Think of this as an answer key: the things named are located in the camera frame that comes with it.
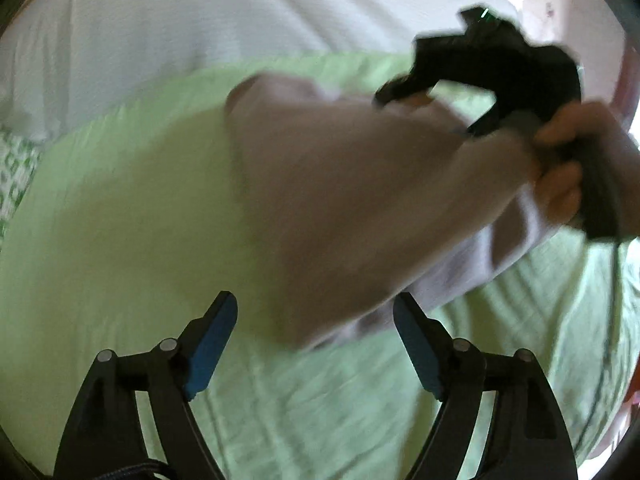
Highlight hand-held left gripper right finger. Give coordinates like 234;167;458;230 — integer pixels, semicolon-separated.
392;291;581;480

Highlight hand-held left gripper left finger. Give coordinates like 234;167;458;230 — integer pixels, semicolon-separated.
52;290;239;480

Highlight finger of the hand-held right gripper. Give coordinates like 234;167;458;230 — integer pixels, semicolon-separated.
374;75;437;109
462;102;503;139

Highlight beige knitted sweater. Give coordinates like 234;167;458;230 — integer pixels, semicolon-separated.
224;72;576;352

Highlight person's right hand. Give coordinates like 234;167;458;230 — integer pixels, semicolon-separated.
534;101;640;239

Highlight green bed sheet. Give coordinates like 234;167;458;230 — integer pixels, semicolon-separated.
0;50;640;480

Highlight white striped quilt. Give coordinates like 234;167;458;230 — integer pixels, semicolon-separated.
0;0;531;141

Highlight green checked pillow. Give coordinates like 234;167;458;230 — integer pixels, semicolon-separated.
0;129;43;241

